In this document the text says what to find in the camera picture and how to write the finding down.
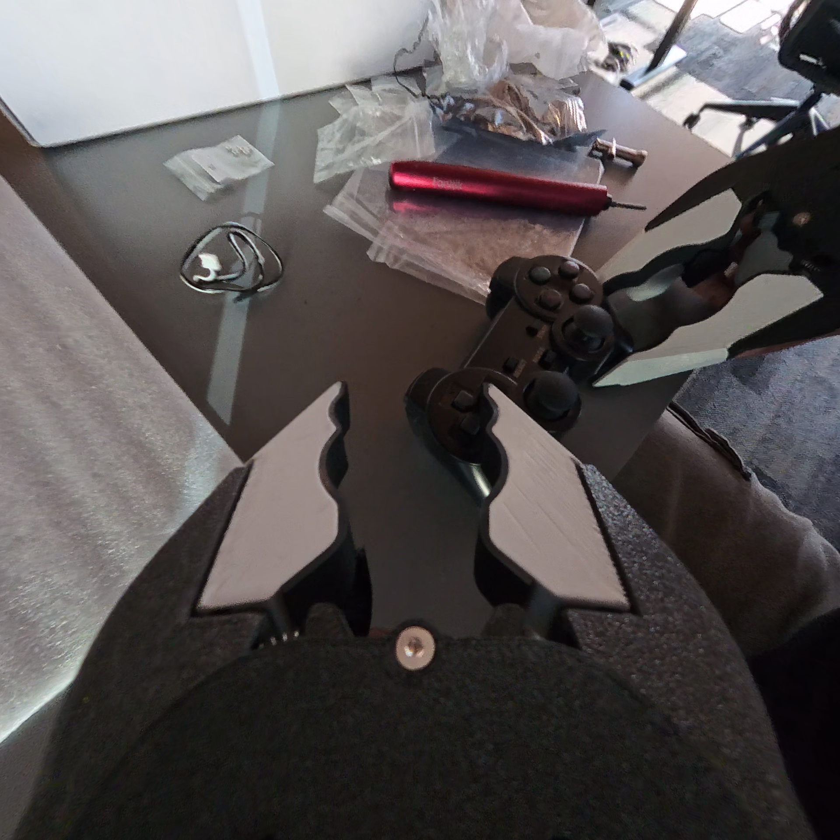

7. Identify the black mesh office chair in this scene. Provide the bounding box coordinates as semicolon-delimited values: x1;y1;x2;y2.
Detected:
681;0;840;158

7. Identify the red electric screwdriver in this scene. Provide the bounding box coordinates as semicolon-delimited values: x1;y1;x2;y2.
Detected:
387;159;648;217

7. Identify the white cardboard box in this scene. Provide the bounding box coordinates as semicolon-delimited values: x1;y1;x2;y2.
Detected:
0;0;455;150

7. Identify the crumpled clear plastic wrap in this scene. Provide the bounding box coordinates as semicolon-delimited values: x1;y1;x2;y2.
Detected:
425;0;609;89

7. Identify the small clear plastic bag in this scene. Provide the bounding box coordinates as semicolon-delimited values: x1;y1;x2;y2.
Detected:
163;134;277;202

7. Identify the black game controller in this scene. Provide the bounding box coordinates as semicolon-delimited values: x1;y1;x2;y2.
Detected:
404;255;626;503

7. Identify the metal screwdriver bit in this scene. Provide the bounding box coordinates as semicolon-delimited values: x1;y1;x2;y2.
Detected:
586;136;649;169

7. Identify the white foam sheet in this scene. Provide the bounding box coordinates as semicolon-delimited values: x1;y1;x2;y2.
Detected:
0;176;245;746

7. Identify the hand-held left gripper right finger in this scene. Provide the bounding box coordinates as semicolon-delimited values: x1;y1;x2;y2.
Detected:
472;386;642;639

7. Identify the bag of metal screws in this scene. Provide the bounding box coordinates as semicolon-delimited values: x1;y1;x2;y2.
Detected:
420;74;609;151

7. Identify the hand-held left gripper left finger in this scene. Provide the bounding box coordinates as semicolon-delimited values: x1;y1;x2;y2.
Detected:
195;381;376;643

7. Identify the clear zip bag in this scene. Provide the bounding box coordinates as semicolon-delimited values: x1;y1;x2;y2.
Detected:
323;156;606;305
312;77;439;186

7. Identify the small black wire harness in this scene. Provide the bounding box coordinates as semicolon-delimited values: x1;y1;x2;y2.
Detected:
179;222;287;304

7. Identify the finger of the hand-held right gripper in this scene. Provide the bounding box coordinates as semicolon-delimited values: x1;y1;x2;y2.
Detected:
592;271;826;389
599;192;746;298

